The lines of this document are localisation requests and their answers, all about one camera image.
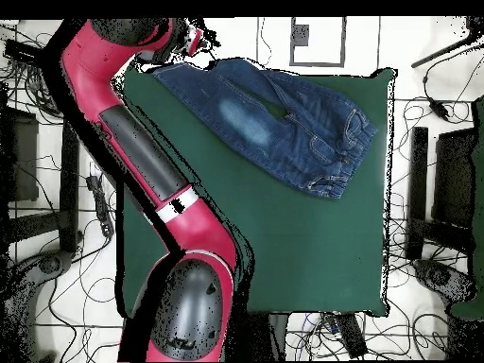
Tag dark green table cloth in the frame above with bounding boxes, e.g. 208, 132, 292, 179
114, 60, 398, 319

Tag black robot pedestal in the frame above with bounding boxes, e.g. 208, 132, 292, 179
233, 311, 289, 362

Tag black cable tangle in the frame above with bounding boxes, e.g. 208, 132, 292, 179
0, 29, 65, 126

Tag black tripod pole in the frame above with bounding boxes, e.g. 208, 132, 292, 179
410, 16, 484, 69

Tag dark flat panel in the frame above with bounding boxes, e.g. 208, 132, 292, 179
0, 105, 40, 203
431, 127, 478, 228

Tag black wheeled chair base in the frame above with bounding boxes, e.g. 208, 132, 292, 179
411, 258, 478, 303
0, 249, 75, 362

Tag black stand base frame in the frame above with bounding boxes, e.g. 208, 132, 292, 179
406, 126, 475, 262
5, 120, 85, 254

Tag blue denim jeans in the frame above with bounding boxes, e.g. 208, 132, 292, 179
150, 57, 379, 199

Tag grey square floor frame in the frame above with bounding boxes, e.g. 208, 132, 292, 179
289, 16, 347, 68

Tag black power strip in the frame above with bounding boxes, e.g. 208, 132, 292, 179
324, 312, 369, 359
85, 174, 115, 238

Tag black electronics box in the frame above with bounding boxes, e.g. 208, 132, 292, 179
2, 38, 46, 67

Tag black power adapter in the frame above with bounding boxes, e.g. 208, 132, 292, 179
428, 98, 451, 121

